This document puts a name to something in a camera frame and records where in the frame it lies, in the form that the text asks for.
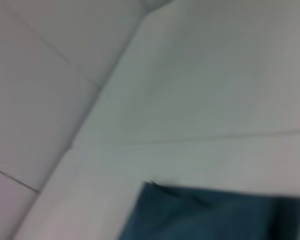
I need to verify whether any teal blue t-shirt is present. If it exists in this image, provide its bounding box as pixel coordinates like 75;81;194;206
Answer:
117;181;300;240

